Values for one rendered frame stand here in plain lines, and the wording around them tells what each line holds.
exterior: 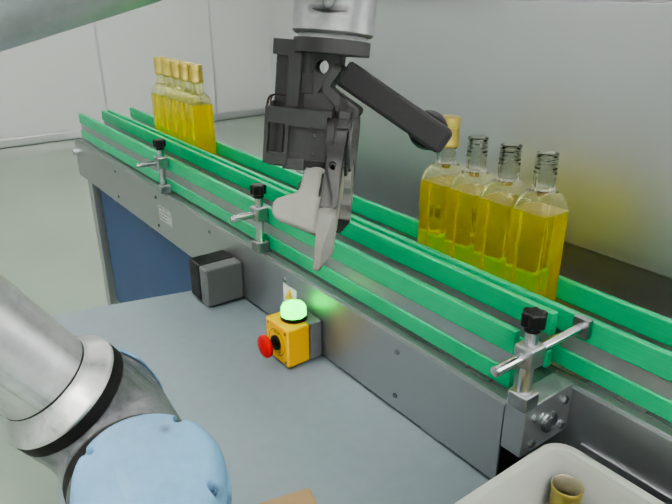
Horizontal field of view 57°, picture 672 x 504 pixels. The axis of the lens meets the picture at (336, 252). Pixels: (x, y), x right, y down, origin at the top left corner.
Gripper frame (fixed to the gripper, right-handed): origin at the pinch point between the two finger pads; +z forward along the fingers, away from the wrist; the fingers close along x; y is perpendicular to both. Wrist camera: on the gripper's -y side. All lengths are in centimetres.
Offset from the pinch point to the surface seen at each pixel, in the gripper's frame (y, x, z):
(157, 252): 60, -97, 34
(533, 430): -24.6, -9.7, 21.9
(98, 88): 305, -525, 15
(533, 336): -21.9, -6.7, 8.8
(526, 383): -22.3, -7.5, 14.9
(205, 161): 43, -84, 6
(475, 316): -16.5, -15.1, 10.4
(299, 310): 9.2, -35.2, 20.7
